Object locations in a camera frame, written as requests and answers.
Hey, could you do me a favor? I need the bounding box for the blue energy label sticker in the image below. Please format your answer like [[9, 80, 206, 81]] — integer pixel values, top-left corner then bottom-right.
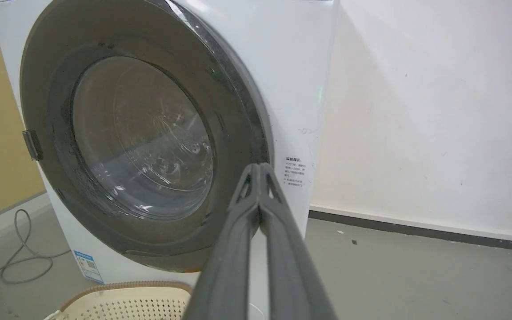
[[73, 250, 104, 284]]

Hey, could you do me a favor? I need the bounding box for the printed warning label sticker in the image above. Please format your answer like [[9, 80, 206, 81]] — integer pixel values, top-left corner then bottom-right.
[[284, 156, 304, 188]]

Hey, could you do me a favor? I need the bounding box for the grey power cable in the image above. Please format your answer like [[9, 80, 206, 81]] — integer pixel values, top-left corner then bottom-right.
[[0, 209, 71, 312]]

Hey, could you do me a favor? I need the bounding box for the white washing machine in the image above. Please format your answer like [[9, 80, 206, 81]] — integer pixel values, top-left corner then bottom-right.
[[0, 0, 340, 289]]

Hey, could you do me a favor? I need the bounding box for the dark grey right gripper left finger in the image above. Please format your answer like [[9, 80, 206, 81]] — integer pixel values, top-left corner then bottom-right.
[[182, 163, 261, 320]]

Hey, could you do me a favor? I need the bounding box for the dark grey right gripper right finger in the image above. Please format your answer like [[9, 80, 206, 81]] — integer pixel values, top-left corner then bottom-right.
[[259, 163, 337, 320]]

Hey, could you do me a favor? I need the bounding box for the cream perforated laundry basket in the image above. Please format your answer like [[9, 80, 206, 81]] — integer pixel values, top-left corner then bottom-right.
[[44, 281, 193, 320]]

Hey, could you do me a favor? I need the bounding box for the round grey washing machine door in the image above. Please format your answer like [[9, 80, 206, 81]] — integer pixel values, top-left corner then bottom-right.
[[20, 0, 271, 272]]

